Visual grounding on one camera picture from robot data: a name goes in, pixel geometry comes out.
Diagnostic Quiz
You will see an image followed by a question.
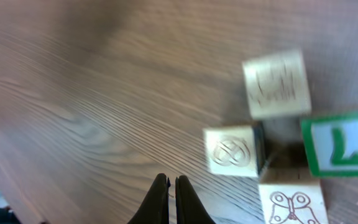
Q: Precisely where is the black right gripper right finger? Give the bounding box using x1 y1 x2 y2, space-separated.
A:
175 175 215 224

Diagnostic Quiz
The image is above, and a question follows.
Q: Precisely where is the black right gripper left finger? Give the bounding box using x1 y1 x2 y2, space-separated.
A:
128 173 170 224

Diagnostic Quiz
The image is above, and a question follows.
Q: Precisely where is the red K wooden block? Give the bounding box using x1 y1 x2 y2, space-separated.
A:
203 122 265 178

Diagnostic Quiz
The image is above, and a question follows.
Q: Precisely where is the plain white wooden block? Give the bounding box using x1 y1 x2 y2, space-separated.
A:
259 168 329 224

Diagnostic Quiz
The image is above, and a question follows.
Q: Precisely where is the red letter wooden block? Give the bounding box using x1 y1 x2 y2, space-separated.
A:
242 49 312 120

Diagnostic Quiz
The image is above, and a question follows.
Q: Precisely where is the green top wooden block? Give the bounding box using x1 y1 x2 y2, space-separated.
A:
300 111 358 178

